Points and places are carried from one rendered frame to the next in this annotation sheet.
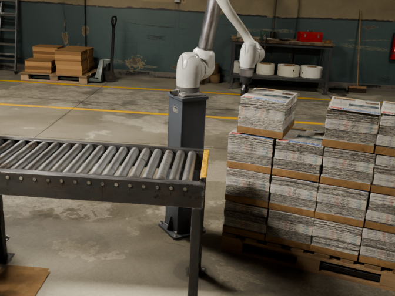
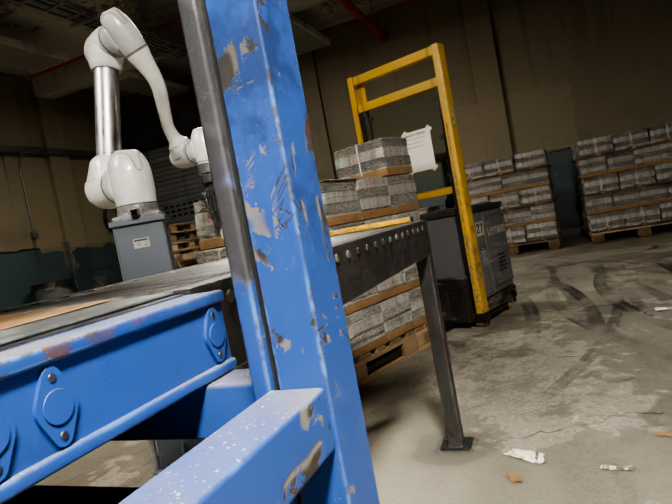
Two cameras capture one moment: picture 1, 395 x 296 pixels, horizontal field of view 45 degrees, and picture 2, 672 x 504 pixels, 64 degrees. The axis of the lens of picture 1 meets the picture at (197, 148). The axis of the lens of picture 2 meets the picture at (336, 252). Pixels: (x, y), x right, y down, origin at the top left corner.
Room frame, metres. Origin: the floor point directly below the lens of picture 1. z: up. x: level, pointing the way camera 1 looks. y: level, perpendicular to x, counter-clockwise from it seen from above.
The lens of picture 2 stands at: (1.74, 1.84, 0.84)
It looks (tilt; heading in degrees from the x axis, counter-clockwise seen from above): 3 degrees down; 290
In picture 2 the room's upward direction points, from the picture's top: 11 degrees counter-clockwise
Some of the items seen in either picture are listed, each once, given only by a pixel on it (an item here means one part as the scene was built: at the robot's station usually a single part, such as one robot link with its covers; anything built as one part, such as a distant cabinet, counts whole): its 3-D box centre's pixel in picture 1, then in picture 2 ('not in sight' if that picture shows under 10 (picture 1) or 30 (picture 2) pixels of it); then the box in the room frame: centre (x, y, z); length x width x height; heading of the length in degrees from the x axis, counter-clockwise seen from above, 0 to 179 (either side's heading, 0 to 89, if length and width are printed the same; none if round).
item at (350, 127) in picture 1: (351, 123); (316, 207); (2.81, -0.92, 0.95); 0.38 x 0.29 x 0.23; 161
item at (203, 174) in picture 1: (205, 164); (355, 229); (2.33, -0.04, 0.81); 0.43 x 0.03 x 0.02; 178
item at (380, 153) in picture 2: not in sight; (387, 245); (2.60, -1.48, 0.65); 0.39 x 0.30 x 1.29; 160
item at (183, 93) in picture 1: (185, 90); (137, 212); (3.15, 0.10, 1.03); 0.22 x 0.18 x 0.06; 122
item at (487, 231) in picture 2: not in sight; (453, 261); (2.32, -2.23, 0.40); 0.69 x 0.55 x 0.80; 160
